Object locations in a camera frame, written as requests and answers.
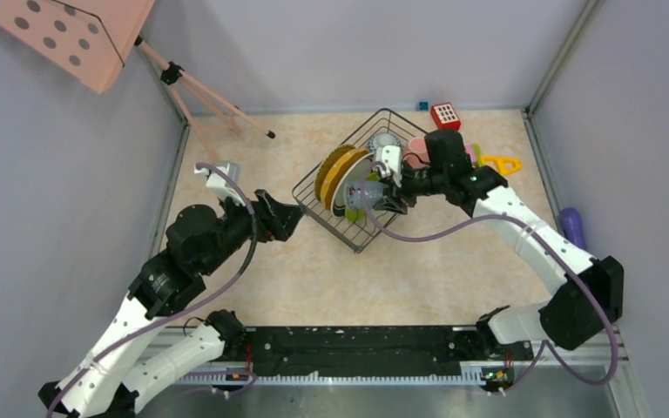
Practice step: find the lime green plate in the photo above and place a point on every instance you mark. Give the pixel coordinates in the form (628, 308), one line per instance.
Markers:
(354, 215)

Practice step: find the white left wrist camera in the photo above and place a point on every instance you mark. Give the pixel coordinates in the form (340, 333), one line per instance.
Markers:
(220, 178)

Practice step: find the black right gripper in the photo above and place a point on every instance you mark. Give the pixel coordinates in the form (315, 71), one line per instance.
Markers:
(395, 196)

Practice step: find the purple handle tool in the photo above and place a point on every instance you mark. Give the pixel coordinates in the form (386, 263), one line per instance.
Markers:
(572, 226)

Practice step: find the white plate teal rim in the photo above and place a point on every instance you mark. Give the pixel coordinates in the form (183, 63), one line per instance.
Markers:
(354, 172)

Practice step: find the pink tripod stand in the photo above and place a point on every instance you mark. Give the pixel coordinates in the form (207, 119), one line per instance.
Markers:
(172, 74)

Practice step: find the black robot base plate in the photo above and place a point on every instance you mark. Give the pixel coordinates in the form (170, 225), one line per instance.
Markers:
(375, 351)

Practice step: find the yellow polka dot plate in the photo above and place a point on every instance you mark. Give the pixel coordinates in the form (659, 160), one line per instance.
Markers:
(336, 172)

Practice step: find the red patterned bowl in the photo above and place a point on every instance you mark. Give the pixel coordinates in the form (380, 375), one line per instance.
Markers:
(382, 139)

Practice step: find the yellow triangle toy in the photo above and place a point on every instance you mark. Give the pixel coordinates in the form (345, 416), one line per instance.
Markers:
(503, 165)

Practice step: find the large pink mug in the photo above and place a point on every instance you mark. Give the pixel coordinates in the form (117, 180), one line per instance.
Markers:
(416, 153)

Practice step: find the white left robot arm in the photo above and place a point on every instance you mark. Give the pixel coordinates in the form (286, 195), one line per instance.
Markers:
(113, 381)

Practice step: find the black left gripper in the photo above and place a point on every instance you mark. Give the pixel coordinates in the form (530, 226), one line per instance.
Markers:
(286, 216)

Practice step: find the grey wire dish rack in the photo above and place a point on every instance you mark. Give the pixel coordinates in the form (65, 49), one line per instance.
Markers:
(356, 234)

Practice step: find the pink dotted board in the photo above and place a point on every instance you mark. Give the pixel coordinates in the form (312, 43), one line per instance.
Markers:
(91, 40)

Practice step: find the red toy block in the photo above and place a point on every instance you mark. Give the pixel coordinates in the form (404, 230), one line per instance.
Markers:
(445, 116)

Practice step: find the grey white mug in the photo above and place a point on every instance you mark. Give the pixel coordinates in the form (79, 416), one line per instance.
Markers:
(358, 194)

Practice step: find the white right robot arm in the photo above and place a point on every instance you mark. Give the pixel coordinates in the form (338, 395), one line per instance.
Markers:
(586, 291)

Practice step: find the colourful toy block stack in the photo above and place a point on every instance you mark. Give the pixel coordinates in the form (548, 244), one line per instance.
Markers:
(474, 153)

